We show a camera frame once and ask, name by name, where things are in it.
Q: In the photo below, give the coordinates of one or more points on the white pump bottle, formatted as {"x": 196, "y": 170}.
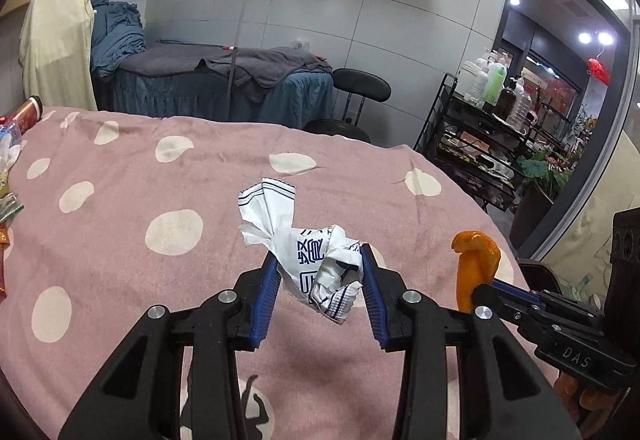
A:
{"x": 477, "y": 83}

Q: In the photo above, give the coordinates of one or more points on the red hanging ornament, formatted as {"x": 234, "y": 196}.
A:
{"x": 599, "y": 70}

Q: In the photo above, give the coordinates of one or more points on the black round stool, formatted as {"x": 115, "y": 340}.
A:
{"x": 360, "y": 88}

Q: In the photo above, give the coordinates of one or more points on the pink polka dot blanket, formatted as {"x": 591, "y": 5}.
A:
{"x": 150, "y": 160}

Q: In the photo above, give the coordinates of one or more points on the grey towel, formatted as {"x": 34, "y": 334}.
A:
{"x": 250, "y": 65}

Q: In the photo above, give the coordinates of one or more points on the beige towel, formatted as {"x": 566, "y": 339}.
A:
{"x": 55, "y": 45}

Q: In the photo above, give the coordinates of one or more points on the green leafy plant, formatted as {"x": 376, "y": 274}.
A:
{"x": 545, "y": 168}

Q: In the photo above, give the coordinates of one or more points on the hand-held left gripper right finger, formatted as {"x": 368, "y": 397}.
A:
{"x": 375, "y": 300}

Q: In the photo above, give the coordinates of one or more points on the green snack packet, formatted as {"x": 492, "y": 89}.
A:
{"x": 10, "y": 209}

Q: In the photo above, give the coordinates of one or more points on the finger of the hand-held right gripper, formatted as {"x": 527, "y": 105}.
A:
{"x": 507, "y": 299}

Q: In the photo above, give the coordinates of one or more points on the red can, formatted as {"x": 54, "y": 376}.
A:
{"x": 26, "y": 113}

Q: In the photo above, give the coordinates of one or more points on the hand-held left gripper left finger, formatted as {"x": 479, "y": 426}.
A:
{"x": 262, "y": 305}

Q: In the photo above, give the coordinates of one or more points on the white printed paper wrapper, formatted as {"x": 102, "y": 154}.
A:
{"x": 300, "y": 260}

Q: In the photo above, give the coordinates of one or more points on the person's right hand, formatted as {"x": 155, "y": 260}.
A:
{"x": 595, "y": 402}

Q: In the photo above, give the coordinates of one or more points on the dark plant pot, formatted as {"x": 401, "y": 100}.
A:
{"x": 530, "y": 220}

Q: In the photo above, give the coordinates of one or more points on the clear bottle red cap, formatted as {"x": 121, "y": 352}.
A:
{"x": 521, "y": 108}

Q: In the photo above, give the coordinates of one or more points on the black mesh rack cart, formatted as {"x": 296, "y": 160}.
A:
{"x": 475, "y": 155}

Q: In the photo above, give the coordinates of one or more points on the orange peel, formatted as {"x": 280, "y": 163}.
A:
{"x": 475, "y": 260}

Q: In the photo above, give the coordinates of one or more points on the brown bottle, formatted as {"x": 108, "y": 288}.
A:
{"x": 506, "y": 103}

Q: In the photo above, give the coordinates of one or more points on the blue cloth pile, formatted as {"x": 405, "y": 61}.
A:
{"x": 117, "y": 38}

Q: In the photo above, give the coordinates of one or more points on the black trash bin brown rim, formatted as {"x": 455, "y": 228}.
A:
{"x": 542, "y": 276}

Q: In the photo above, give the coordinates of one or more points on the massage bed with grey covers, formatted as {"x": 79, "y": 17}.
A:
{"x": 280, "y": 103}

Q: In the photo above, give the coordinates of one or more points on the white arc floor lamp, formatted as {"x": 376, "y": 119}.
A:
{"x": 240, "y": 45}

